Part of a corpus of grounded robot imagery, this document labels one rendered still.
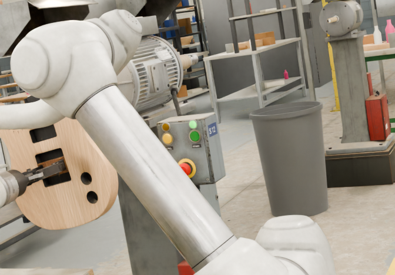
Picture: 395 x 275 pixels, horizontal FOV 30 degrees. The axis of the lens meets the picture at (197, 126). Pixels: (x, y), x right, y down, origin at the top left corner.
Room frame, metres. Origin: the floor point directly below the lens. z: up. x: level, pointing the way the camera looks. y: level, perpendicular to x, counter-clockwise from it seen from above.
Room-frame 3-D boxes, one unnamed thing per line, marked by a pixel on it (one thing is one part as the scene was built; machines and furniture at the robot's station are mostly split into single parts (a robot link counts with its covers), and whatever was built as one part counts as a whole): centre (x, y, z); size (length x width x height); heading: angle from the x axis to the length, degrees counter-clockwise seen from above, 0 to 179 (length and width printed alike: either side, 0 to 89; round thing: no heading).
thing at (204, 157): (2.27, 0.02, 0.99); 0.24 x 0.21 x 0.26; 154
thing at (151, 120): (2.51, 0.18, 1.11); 0.36 x 0.24 x 0.04; 154
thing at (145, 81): (2.45, 0.20, 1.25); 0.41 x 0.27 x 0.26; 154
